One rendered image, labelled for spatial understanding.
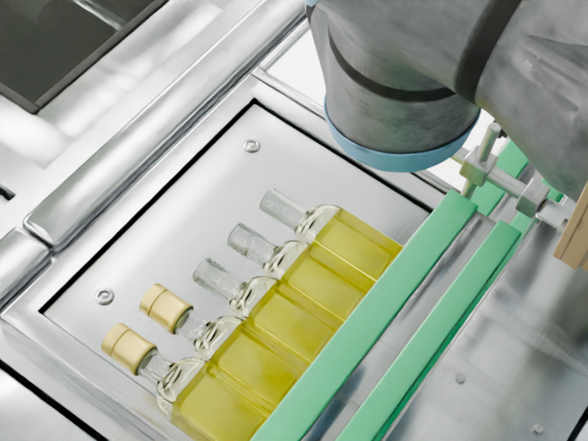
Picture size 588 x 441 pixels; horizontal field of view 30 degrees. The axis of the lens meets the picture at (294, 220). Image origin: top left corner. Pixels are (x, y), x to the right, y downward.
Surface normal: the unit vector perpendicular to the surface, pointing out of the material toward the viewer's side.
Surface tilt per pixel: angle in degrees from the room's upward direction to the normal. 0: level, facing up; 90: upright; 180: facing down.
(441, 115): 144
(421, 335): 90
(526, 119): 71
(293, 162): 90
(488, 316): 90
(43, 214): 90
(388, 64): 104
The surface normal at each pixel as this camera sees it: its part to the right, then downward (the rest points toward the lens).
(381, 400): 0.11, -0.56
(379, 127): -0.37, 0.85
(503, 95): -0.80, 0.41
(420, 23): -0.56, 0.51
